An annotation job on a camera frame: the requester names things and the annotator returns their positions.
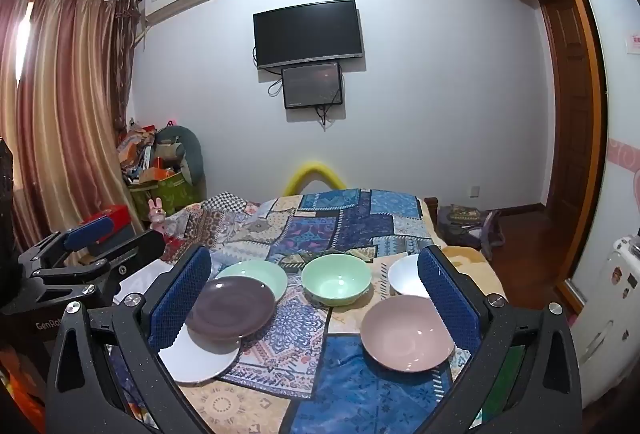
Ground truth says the brown striped curtain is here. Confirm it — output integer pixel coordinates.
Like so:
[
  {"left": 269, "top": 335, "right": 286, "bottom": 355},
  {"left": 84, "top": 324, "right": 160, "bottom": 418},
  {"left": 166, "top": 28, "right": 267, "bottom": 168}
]
[{"left": 0, "top": 0, "right": 146, "bottom": 255}]

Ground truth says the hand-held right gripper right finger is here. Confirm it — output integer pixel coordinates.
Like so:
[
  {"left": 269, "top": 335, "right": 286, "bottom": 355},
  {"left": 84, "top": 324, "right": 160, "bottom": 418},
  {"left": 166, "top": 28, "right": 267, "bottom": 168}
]
[{"left": 417, "top": 244, "right": 585, "bottom": 434}]

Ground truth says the white cloth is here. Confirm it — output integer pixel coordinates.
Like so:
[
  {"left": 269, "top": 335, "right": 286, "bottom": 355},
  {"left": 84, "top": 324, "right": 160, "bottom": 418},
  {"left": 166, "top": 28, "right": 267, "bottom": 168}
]
[{"left": 112, "top": 264, "right": 176, "bottom": 307}]

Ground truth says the dark backpack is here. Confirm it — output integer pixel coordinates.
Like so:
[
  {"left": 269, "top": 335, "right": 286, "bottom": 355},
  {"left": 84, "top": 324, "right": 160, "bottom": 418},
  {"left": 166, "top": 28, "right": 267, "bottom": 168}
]
[{"left": 436, "top": 204, "right": 506, "bottom": 261}]

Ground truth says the white plate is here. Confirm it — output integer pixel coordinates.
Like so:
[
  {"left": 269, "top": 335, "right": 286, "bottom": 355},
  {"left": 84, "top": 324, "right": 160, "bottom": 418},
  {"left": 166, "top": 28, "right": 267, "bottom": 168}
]
[{"left": 157, "top": 324, "right": 242, "bottom": 385}]

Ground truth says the pile of colourful clutter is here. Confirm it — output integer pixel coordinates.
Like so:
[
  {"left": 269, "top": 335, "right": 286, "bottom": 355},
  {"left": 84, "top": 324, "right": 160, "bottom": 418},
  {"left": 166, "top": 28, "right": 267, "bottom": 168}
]
[{"left": 117, "top": 117, "right": 166, "bottom": 180}]

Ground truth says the yellow foam arch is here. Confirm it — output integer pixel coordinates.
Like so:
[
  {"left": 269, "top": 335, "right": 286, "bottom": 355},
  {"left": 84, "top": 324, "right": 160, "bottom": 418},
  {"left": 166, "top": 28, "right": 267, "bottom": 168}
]
[{"left": 282, "top": 159, "right": 347, "bottom": 197}]

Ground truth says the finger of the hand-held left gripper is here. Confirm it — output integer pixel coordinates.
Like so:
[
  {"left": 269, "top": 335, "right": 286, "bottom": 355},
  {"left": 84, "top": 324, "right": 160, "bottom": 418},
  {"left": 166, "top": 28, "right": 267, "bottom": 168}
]
[
  {"left": 30, "top": 229, "right": 167, "bottom": 304},
  {"left": 19, "top": 215, "right": 115, "bottom": 275}
]

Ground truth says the pink bunny toy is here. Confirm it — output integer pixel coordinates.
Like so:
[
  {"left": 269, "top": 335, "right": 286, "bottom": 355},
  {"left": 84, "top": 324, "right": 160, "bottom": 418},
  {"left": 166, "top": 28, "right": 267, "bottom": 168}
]
[{"left": 147, "top": 197, "right": 168, "bottom": 230}]

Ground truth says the blue patchwork blanket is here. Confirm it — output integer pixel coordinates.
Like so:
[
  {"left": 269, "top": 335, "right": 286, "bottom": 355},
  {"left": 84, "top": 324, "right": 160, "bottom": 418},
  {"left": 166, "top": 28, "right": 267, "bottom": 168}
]
[{"left": 107, "top": 187, "right": 506, "bottom": 434}]

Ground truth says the person's orange clothing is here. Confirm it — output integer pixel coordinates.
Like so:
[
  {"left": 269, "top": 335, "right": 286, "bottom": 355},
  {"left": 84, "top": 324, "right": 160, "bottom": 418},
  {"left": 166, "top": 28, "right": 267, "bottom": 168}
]
[{"left": 0, "top": 346, "right": 48, "bottom": 434}]

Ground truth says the black wall television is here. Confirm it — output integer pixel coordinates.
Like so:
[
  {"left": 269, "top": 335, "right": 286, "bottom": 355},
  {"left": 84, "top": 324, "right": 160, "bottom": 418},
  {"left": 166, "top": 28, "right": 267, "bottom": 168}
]
[{"left": 252, "top": 0, "right": 364, "bottom": 70}]

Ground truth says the brown wooden door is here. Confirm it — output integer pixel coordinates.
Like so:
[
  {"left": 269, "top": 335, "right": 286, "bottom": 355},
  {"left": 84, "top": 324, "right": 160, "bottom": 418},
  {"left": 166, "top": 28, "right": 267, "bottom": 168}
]
[{"left": 540, "top": 0, "right": 601, "bottom": 255}]

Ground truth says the small black wall monitor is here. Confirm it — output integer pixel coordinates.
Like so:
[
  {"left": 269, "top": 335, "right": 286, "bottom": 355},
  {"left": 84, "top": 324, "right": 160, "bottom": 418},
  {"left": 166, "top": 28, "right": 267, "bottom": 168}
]
[{"left": 281, "top": 63, "right": 344, "bottom": 110}]

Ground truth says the brown checkered patchwork cloth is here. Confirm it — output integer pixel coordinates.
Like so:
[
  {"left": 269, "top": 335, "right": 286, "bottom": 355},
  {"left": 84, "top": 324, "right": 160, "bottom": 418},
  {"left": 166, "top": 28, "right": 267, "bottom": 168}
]
[{"left": 160, "top": 191, "right": 281, "bottom": 265}]

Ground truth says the white wardrobe sliding door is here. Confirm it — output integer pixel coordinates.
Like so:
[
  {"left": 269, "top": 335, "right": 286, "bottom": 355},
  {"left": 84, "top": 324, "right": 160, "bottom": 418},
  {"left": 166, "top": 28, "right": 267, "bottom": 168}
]
[{"left": 555, "top": 0, "right": 640, "bottom": 315}]

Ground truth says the green bowl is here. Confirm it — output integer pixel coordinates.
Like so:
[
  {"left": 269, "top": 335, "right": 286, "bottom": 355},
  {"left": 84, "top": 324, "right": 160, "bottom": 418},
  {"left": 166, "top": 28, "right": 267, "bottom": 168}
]
[{"left": 301, "top": 254, "right": 372, "bottom": 307}]

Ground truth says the brown plate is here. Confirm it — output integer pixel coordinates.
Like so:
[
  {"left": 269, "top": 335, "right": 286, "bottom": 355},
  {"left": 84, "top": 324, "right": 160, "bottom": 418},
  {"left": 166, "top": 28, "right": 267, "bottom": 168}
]
[{"left": 185, "top": 277, "right": 277, "bottom": 342}]

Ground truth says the black cable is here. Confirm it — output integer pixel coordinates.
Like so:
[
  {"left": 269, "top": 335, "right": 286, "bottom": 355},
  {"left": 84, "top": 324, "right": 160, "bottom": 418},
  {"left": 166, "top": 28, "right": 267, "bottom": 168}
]
[
  {"left": 266, "top": 67, "right": 285, "bottom": 98},
  {"left": 314, "top": 102, "right": 346, "bottom": 132}
]

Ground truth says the white stickered appliance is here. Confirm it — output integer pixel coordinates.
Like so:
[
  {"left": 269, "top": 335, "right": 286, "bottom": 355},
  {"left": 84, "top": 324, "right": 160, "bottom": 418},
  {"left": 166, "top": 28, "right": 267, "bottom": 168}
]
[{"left": 570, "top": 234, "right": 640, "bottom": 410}]

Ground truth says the pink bowl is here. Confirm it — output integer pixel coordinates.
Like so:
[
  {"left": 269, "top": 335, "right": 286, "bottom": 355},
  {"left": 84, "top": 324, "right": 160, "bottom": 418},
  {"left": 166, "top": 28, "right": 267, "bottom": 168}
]
[{"left": 360, "top": 295, "right": 457, "bottom": 374}]

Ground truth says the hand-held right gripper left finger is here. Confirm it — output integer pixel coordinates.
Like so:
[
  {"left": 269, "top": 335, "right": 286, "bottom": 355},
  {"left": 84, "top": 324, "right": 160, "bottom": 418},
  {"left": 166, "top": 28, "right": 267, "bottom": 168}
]
[{"left": 45, "top": 244, "right": 213, "bottom": 434}]

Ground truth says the green plate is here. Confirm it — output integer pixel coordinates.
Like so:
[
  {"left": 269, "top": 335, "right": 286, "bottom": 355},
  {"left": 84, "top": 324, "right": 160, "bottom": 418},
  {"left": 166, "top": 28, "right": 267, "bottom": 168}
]
[{"left": 214, "top": 259, "right": 289, "bottom": 302}]

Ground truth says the green cardboard box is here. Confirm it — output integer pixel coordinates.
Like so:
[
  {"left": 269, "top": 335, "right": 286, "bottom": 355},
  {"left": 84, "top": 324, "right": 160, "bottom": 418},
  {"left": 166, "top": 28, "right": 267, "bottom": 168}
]
[{"left": 129, "top": 167, "right": 201, "bottom": 220}]

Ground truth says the white bowl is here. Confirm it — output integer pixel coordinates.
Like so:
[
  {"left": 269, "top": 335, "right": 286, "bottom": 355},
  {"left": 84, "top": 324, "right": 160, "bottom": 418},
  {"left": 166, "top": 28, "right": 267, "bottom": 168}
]
[{"left": 387, "top": 255, "right": 433, "bottom": 299}]

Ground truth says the red box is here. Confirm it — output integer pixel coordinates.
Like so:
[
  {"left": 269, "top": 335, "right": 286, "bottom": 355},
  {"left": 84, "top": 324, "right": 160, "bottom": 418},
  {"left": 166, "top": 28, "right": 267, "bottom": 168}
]
[{"left": 75, "top": 204, "right": 128, "bottom": 255}]

